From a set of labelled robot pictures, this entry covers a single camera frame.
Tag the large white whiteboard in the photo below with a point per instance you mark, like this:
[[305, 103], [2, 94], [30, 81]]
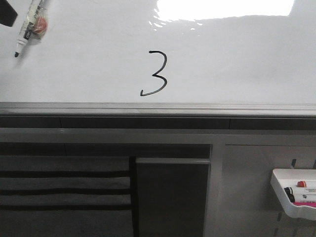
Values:
[[174, 57]]

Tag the pink whiteboard eraser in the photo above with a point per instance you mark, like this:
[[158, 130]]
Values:
[[310, 204]]

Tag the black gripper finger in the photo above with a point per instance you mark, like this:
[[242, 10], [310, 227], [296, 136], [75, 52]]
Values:
[[8, 14]]

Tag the white pegboard panel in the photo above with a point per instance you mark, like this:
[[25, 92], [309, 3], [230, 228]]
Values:
[[249, 206]]

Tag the grey slatted shelf rack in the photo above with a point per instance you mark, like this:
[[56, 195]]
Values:
[[68, 197]]

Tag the black capped marker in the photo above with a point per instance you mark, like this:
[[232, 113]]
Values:
[[301, 194]]

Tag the white black whiteboard marker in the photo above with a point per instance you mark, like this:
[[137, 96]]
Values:
[[35, 23]]

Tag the red capped marker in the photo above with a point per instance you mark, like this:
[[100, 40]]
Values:
[[306, 184]]

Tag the dark grey cabinet panel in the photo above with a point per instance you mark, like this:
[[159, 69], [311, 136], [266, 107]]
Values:
[[172, 196]]

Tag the white plastic marker tray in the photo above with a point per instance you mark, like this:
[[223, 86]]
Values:
[[282, 178]]

